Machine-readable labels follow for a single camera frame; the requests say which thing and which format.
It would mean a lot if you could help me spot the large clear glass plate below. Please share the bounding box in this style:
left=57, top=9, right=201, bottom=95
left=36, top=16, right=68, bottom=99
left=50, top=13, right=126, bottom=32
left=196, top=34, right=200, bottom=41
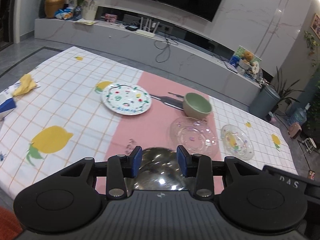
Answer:
left=169, top=117, right=219, bottom=158

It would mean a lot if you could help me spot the blue steel bowl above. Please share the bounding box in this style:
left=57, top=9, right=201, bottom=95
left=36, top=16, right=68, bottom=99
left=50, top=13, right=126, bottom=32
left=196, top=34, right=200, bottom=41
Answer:
left=125, top=147, right=195, bottom=194

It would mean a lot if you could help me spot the green ceramic bowl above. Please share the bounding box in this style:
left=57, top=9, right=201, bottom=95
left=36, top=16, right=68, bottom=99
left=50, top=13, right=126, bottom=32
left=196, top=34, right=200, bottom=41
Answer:
left=182, top=93, right=212, bottom=120

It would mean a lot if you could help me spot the white painted ceramic plate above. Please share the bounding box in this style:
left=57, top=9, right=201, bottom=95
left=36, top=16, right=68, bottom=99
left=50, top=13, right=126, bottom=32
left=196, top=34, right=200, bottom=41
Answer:
left=101, top=82, right=152, bottom=116

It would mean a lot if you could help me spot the small clear glass plate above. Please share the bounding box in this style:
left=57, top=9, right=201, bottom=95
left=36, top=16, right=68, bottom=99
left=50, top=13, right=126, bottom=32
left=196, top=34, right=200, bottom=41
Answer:
left=221, top=124, right=254, bottom=160

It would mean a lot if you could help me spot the pink stool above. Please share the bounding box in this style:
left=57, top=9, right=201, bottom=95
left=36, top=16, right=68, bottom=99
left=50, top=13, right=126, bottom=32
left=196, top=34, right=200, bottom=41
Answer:
left=288, top=122, right=302, bottom=139

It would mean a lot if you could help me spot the checkered lemon tablecloth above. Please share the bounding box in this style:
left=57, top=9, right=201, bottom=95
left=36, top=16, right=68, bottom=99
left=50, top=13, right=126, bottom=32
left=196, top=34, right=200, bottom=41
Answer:
left=0, top=45, right=299, bottom=198

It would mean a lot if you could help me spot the water bottle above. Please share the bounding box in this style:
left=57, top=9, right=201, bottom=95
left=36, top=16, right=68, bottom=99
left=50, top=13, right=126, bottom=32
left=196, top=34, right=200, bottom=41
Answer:
left=289, top=108, right=307, bottom=126

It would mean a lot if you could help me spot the grey trash bin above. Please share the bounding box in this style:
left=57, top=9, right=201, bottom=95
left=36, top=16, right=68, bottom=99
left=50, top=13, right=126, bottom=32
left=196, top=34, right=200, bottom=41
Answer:
left=248, top=86, right=280, bottom=119

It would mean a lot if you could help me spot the right corner potted plant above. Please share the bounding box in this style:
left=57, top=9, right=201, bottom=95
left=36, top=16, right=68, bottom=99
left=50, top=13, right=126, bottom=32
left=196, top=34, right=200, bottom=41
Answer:
left=272, top=67, right=304, bottom=112

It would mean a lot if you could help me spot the teddy bear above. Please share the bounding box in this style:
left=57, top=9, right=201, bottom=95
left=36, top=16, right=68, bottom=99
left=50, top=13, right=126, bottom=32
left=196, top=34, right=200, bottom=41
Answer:
left=241, top=50, right=254, bottom=64

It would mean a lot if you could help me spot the yellow cloth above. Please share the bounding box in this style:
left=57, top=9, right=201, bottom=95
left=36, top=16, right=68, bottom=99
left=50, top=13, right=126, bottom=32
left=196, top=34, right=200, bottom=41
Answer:
left=11, top=74, right=37, bottom=96

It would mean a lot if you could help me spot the blue white box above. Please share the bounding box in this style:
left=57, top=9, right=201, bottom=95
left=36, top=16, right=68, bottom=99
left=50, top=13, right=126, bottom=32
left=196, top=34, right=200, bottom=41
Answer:
left=0, top=81, right=21, bottom=121

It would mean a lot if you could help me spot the white wifi router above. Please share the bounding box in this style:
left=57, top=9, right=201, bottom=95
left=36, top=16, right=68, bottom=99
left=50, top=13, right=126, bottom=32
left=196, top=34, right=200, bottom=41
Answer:
left=135, top=17, right=160, bottom=38

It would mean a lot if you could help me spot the golden vase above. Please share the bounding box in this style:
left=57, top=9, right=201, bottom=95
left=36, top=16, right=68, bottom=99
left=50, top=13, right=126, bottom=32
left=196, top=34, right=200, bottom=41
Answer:
left=44, top=0, right=65, bottom=18

